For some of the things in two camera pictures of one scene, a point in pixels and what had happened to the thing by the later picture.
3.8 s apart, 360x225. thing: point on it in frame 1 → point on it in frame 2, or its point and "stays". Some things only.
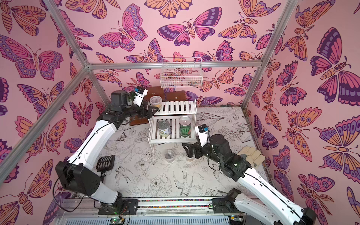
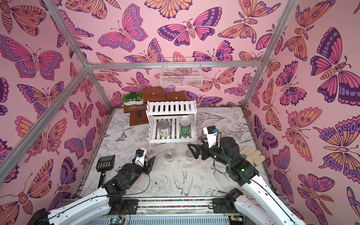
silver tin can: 164,128 stays
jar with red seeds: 190,159 stays
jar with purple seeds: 169,155 stays
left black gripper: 150,109 → 148,167
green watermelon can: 184,122 stays
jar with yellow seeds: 156,101 → 151,152
